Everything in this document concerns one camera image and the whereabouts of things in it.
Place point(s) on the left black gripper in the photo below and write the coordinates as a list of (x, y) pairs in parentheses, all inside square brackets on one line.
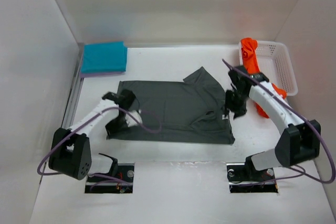
[(112, 130)]

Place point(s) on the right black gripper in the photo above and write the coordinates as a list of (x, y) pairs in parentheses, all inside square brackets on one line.
[(239, 110)]

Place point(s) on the grey t shirt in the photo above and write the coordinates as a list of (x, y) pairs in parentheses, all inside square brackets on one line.
[(191, 111)]

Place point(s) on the teal t shirt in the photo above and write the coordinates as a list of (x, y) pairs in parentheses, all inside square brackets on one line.
[(107, 57)]

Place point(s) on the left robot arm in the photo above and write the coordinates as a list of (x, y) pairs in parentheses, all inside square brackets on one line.
[(72, 150)]

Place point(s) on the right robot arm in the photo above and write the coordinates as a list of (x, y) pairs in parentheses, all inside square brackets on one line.
[(299, 138)]

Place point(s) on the white plastic bin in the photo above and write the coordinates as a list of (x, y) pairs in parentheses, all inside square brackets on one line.
[(273, 60)]

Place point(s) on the orange t shirt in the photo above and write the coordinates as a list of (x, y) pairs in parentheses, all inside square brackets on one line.
[(249, 57)]

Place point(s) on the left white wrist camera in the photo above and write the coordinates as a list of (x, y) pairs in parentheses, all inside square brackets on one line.
[(133, 118)]

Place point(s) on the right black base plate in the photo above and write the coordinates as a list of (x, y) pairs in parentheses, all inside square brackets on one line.
[(241, 180)]

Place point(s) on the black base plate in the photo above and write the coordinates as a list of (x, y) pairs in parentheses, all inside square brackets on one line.
[(121, 184), (241, 180)]

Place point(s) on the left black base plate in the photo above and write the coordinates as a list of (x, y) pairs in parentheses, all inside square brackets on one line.
[(121, 184)]

